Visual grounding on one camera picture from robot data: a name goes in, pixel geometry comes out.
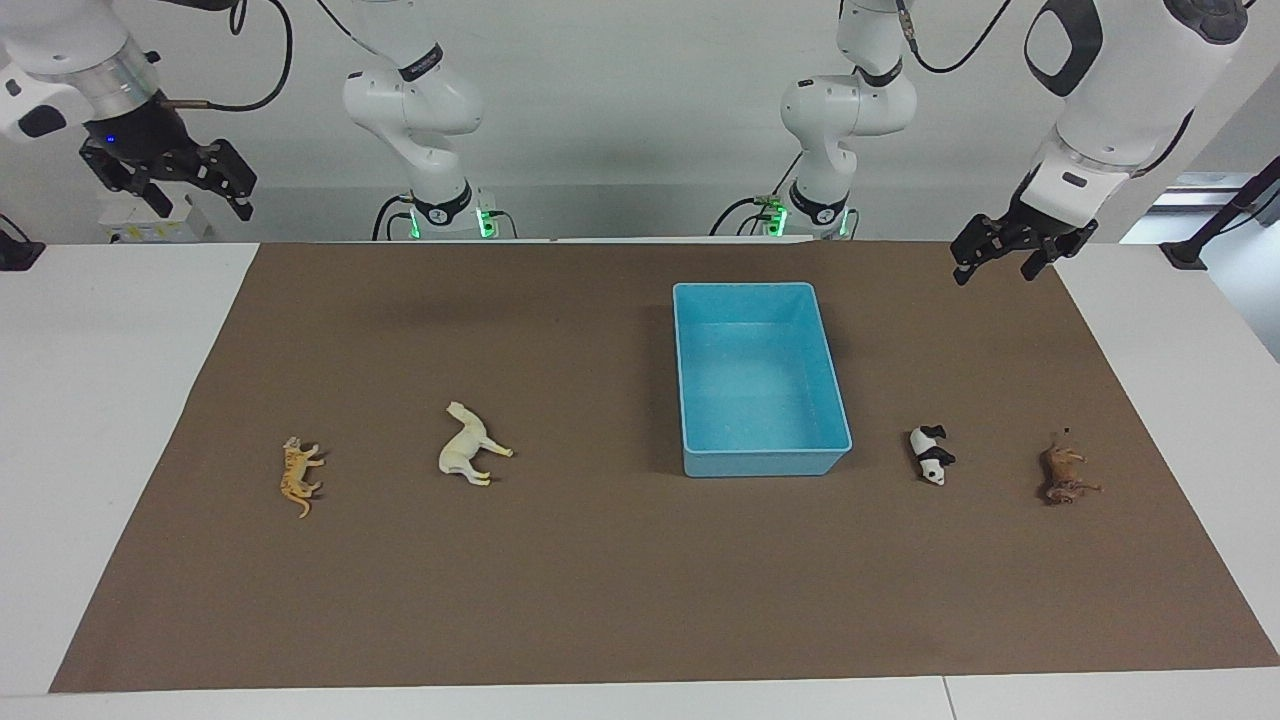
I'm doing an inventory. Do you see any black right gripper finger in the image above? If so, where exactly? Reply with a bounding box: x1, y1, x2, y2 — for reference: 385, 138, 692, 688
129, 179, 177, 219
199, 137, 259, 222

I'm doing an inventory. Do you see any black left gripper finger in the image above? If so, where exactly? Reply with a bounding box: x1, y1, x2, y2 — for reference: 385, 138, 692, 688
950, 214, 1007, 287
1019, 234, 1077, 282

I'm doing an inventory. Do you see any brown animal toy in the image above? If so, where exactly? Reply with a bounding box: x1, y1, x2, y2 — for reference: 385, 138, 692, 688
1038, 442, 1103, 506

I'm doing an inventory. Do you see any black white panda toy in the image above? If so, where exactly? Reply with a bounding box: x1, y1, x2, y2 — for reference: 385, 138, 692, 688
908, 424, 957, 487

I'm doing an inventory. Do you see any orange tiger toy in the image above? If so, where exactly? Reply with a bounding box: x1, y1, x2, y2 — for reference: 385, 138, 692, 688
279, 436, 326, 519

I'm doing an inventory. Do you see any cream white horse toy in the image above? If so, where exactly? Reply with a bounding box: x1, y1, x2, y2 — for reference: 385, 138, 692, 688
438, 401, 515, 487

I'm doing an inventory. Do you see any light blue storage box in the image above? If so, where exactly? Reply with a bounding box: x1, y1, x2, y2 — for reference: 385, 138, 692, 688
672, 282, 854, 478

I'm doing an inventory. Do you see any black table clamp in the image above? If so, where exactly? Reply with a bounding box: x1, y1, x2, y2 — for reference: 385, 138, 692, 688
0, 213, 47, 272

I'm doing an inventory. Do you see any black clamp stand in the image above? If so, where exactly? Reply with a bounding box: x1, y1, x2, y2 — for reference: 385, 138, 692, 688
1160, 155, 1280, 271

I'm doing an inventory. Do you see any brown table mat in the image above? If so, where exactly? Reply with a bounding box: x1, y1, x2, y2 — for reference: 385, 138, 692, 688
50, 240, 1280, 694

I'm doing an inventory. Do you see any white wall socket box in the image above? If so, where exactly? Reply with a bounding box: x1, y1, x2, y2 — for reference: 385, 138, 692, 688
97, 194, 213, 244

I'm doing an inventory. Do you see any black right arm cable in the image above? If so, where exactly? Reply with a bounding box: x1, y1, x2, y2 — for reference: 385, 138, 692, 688
160, 0, 295, 113

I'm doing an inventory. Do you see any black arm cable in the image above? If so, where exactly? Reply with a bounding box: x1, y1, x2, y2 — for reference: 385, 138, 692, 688
895, 0, 1017, 75
160, 0, 295, 113

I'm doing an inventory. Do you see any black base cable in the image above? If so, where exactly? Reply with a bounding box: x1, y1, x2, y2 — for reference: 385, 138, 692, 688
371, 194, 417, 242
709, 150, 803, 239

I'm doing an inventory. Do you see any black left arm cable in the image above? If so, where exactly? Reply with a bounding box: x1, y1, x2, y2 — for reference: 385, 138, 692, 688
895, 0, 1017, 75

